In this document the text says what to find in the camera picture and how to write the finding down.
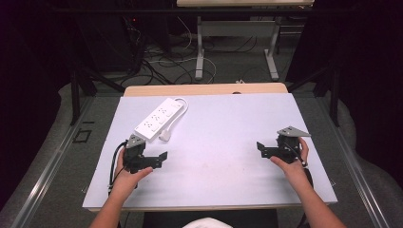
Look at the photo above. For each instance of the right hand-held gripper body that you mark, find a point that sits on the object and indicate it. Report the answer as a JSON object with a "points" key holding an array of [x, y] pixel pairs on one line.
{"points": [[289, 143]]}

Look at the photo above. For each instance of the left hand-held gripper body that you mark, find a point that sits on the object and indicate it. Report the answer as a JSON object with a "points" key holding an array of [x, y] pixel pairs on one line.
{"points": [[134, 151]]}

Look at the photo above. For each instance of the person's right hand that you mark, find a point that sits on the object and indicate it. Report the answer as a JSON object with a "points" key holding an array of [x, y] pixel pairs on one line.
{"points": [[293, 171]]}

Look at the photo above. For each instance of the person's left hand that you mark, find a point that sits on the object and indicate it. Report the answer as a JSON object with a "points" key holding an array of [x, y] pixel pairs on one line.
{"points": [[128, 180]]}

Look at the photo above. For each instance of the white power strip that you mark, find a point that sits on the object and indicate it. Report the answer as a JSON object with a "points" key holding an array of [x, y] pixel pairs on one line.
{"points": [[159, 118]]}

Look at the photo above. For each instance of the white table mat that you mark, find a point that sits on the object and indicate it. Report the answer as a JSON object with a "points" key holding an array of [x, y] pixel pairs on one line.
{"points": [[215, 152]]}

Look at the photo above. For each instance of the black metal stand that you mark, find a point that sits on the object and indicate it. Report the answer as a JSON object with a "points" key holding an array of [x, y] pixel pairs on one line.
{"points": [[79, 88], [332, 91]]}

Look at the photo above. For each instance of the person's white clothing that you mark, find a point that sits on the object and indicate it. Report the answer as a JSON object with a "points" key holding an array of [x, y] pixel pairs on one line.
{"points": [[207, 223]]}

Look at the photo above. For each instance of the desk with white legs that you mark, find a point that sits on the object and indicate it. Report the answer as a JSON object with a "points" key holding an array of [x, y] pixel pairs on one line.
{"points": [[237, 28]]}

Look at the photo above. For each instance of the metal floor rail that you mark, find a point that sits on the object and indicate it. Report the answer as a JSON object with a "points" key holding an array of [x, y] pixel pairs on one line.
{"points": [[355, 171], [47, 174]]}

